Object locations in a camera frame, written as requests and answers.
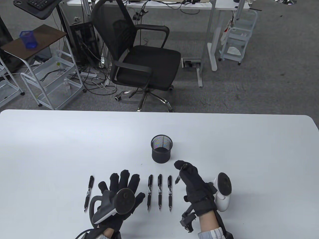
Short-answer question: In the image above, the person's right hand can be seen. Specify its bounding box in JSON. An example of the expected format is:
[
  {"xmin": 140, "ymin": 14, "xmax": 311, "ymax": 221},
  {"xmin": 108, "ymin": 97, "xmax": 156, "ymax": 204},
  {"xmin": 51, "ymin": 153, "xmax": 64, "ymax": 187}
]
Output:
[{"xmin": 174, "ymin": 160, "xmax": 217, "ymax": 217}]

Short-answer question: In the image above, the person's left hand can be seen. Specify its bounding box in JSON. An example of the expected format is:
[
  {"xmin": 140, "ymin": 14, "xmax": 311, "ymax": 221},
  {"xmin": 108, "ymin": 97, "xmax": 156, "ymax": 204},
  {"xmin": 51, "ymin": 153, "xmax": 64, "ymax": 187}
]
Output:
[{"xmin": 96, "ymin": 170, "xmax": 146, "ymax": 232}]

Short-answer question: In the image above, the person's right forearm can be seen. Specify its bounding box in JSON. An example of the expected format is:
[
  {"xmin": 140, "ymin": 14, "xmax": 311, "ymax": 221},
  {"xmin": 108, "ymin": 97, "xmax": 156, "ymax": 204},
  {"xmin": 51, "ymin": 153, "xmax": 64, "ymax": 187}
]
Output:
[{"xmin": 198, "ymin": 211, "xmax": 235, "ymax": 239}]

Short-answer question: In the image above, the person's left forearm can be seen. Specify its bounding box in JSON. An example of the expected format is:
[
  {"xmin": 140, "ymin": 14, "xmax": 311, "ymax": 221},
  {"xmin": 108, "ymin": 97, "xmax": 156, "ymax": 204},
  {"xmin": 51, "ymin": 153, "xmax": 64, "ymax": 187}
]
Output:
[{"xmin": 96, "ymin": 227, "xmax": 122, "ymax": 239}]

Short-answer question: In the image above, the black mesh pen holder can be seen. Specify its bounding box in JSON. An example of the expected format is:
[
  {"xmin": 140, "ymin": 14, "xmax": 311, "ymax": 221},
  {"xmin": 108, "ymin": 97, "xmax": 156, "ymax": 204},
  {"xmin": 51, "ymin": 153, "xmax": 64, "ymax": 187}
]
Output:
[{"xmin": 151, "ymin": 135, "xmax": 173, "ymax": 164}]

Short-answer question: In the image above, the black mesh office chair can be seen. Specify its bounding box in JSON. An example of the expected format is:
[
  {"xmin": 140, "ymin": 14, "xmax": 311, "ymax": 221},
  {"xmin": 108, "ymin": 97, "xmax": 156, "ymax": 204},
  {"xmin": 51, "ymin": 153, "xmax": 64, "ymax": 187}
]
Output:
[{"xmin": 90, "ymin": 0, "xmax": 181, "ymax": 112}]

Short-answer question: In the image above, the metal floor socket box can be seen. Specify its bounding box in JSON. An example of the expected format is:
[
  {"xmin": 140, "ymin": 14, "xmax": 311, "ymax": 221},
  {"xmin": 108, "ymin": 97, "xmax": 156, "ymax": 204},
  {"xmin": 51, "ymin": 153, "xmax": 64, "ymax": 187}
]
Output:
[{"xmin": 182, "ymin": 58, "xmax": 201, "ymax": 68}]

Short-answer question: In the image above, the black computer tower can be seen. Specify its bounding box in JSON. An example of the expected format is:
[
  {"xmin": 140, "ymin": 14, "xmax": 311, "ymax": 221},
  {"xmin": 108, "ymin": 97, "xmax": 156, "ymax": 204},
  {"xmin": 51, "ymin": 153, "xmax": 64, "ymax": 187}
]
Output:
[{"xmin": 68, "ymin": 22, "xmax": 98, "ymax": 67}]

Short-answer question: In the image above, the pale tiered rolling cart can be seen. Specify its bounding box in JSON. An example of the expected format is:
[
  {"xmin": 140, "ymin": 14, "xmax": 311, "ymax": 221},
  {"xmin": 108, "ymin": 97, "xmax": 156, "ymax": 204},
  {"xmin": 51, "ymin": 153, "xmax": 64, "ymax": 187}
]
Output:
[{"xmin": 219, "ymin": 9, "xmax": 258, "ymax": 65}]

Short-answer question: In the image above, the white cart with brown top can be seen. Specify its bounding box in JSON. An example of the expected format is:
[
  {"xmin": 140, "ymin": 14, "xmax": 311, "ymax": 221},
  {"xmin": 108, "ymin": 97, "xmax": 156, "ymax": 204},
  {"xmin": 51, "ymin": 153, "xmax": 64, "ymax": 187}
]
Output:
[{"xmin": 0, "ymin": 24, "xmax": 87, "ymax": 110}]

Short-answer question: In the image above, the blue mesh pen holder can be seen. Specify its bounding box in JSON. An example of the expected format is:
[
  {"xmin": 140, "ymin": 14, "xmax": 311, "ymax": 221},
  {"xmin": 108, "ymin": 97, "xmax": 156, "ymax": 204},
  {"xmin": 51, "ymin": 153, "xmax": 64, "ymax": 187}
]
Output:
[{"xmin": 19, "ymin": 30, "xmax": 38, "ymax": 49}]

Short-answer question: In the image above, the black keyboard stand tray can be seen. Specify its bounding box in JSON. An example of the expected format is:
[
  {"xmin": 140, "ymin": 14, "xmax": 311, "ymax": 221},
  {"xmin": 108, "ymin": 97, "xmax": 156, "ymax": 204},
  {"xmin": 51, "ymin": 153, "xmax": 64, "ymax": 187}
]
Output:
[{"xmin": 13, "ymin": 0, "xmax": 69, "ymax": 33}]

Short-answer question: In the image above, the white metal leg desk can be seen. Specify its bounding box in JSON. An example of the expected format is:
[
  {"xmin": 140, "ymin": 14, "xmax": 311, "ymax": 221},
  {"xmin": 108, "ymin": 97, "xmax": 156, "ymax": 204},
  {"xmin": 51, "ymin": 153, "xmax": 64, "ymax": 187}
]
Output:
[{"xmin": 60, "ymin": 0, "xmax": 250, "ymax": 88}]

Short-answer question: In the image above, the black keyboard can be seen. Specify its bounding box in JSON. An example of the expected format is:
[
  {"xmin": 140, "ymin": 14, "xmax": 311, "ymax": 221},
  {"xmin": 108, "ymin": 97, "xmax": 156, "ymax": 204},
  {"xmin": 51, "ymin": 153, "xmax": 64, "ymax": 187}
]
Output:
[{"xmin": 27, "ymin": 0, "xmax": 57, "ymax": 10}]

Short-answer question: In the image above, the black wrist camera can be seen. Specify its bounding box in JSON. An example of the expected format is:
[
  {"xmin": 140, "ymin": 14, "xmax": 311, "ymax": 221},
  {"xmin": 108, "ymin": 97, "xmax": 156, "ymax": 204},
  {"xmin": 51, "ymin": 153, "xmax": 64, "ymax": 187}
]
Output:
[{"xmin": 179, "ymin": 206, "xmax": 198, "ymax": 233}]

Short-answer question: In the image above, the tangle of floor cables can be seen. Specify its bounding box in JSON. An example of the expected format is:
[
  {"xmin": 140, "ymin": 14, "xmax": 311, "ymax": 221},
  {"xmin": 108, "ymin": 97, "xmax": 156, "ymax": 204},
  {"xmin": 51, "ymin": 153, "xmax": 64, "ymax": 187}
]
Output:
[{"xmin": 67, "ymin": 37, "xmax": 117, "ymax": 96}]

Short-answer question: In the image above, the black cable in basket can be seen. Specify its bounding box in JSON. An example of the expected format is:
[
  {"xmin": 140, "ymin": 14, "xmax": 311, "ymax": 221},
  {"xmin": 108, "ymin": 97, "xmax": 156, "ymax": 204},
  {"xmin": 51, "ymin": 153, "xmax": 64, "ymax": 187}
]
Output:
[{"xmin": 39, "ymin": 69, "xmax": 67, "ymax": 82}]

